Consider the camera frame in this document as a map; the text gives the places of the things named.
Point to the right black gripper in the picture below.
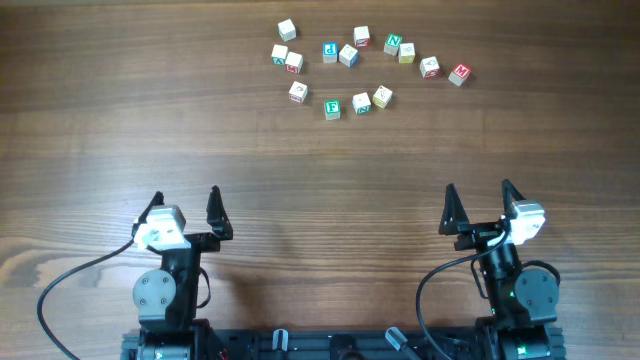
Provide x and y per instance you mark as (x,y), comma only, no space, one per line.
(477,232)

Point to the white block green side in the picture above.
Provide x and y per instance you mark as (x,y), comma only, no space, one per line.
(279,54)

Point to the green letter F block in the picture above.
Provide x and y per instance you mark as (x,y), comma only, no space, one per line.
(332,109)

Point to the white block red side right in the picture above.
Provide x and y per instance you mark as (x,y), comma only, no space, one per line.
(429,67)

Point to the blue letter P block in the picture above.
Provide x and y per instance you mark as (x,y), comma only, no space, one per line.
(330,52)

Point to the white block yellow X side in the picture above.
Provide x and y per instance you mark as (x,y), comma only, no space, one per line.
(382,96)

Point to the green letter N block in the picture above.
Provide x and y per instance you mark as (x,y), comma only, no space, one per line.
(392,44)

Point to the white block teal N side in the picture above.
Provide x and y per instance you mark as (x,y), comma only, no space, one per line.
(361,103)

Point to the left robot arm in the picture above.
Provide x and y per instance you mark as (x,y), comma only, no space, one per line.
(167,298)

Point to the plain white wooden block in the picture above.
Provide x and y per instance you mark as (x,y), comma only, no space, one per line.
(287,30)

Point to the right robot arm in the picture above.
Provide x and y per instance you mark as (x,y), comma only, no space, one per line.
(523,295)

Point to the white block blue side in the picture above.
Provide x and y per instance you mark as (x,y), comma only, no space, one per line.
(348,55)

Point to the red letter M block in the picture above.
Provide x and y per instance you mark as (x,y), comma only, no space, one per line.
(459,74)

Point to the white block red M side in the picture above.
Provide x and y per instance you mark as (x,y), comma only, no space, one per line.
(294,62)

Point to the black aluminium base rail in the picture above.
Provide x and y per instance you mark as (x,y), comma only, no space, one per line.
(454,343)

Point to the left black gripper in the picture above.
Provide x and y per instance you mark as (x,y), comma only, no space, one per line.
(217,225)

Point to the white block red picture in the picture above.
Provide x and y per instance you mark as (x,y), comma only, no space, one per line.
(298,92)

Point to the white block red side top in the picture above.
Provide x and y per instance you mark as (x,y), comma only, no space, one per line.
(362,36)

